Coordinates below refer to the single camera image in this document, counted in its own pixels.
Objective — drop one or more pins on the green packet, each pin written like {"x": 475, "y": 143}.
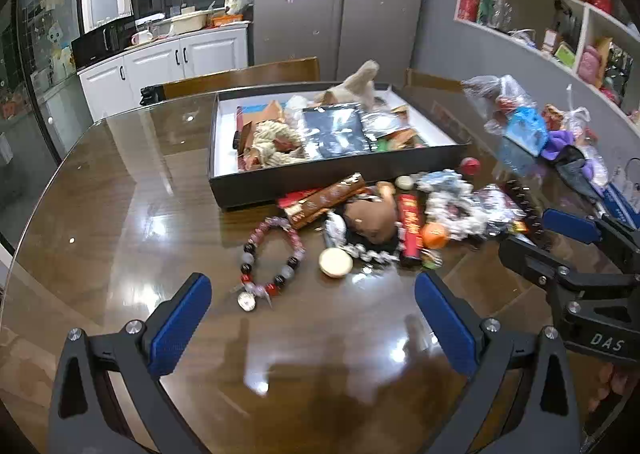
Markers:
{"x": 485, "y": 8}

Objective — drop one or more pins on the small round cream badge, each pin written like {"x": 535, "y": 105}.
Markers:
{"x": 404, "y": 182}

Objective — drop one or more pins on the clear plastic bag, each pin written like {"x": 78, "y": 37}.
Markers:
{"x": 492, "y": 93}

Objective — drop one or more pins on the blue white crocheted item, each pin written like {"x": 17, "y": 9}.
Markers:
{"x": 252, "y": 108}

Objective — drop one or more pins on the white kitchen cabinet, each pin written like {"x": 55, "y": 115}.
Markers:
{"x": 165, "y": 63}

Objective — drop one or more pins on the brown patterned snack packet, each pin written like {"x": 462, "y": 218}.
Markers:
{"x": 325, "y": 199}

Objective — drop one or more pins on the cream basin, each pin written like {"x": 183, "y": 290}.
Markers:
{"x": 187, "y": 21}

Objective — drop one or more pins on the purple cloth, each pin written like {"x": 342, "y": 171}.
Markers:
{"x": 560, "y": 141}

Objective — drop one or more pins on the pink bag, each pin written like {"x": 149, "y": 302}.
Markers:
{"x": 590, "y": 62}

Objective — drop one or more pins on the orange packet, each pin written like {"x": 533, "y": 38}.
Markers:
{"x": 227, "y": 20}

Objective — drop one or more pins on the silver wrapped candy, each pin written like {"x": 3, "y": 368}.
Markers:
{"x": 334, "y": 229}

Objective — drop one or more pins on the person's right hand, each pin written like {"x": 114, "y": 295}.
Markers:
{"x": 610, "y": 384}

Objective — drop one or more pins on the red ball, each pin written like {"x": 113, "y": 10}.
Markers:
{"x": 470, "y": 165}

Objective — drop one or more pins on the glass sliding door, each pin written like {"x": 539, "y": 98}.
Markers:
{"x": 45, "y": 58}

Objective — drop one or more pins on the orange ball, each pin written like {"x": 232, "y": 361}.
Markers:
{"x": 434, "y": 236}

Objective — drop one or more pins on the round cream disc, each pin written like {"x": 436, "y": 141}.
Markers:
{"x": 335, "y": 262}

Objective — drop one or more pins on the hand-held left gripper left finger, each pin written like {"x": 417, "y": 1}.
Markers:
{"x": 182, "y": 324}

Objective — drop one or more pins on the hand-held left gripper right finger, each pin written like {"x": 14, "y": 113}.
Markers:
{"x": 445, "y": 324}

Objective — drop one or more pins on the blue white knitted yarn piece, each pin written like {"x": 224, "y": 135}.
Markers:
{"x": 445, "y": 191}

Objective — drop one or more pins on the red rectangular packet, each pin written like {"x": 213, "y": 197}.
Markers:
{"x": 410, "y": 229}

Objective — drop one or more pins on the light blue packet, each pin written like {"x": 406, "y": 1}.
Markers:
{"x": 525, "y": 128}

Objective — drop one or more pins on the black microwave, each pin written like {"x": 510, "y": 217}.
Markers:
{"x": 100, "y": 46}

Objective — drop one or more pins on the silver foil packet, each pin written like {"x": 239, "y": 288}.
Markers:
{"x": 495, "y": 206}

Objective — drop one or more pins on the clear plastic wrap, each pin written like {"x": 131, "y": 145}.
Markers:
{"x": 502, "y": 13}

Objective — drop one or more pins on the dark blue cloth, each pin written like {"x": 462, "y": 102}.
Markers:
{"x": 575, "y": 173}

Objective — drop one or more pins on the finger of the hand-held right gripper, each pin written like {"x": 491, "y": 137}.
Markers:
{"x": 525, "y": 254}
{"x": 570, "y": 225}

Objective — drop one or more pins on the black storage box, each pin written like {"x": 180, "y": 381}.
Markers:
{"x": 260, "y": 189}

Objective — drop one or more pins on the brown plush doll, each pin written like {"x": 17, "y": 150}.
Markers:
{"x": 370, "y": 216}

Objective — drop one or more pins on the white mug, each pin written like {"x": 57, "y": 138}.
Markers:
{"x": 141, "y": 38}

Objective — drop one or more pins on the silver refrigerator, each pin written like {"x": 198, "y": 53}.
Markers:
{"x": 340, "y": 8}

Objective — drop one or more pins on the beige plush toy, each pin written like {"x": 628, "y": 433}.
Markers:
{"x": 350, "y": 86}

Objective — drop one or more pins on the wooden chair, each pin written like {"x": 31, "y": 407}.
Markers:
{"x": 430, "y": 81}
{"x": 240, "y": 76}

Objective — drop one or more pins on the red flat packet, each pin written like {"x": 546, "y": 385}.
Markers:
{"x": 295, "y": 199}

